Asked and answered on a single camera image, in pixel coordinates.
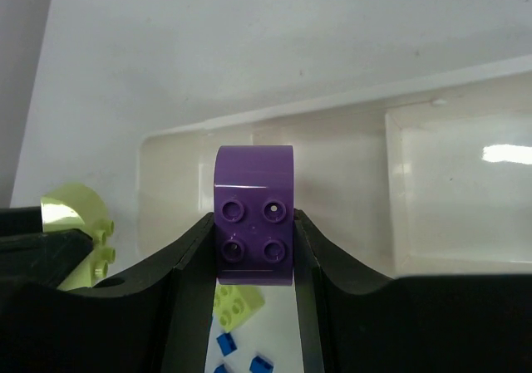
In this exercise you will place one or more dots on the purple curved lego brick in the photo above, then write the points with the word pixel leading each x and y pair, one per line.
pixel 254 214

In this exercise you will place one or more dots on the small blue lego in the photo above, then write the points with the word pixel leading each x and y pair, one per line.
pixel 261 364
pixel 226 343

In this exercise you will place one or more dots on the green square lego brick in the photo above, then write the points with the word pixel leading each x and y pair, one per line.
pixel 235 304

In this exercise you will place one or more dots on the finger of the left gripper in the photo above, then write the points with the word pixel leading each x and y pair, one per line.
pixel 28 252

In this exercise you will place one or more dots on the green curved lego brick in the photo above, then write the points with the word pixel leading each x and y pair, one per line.
pixel 76 206

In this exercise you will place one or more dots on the white three-compartment tray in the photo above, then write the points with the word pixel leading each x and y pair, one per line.
pixel 431 175

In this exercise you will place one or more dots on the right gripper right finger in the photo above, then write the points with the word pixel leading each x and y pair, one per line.
pixel 354 319

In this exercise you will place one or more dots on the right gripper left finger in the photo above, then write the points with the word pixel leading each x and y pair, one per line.
pixel 151 317

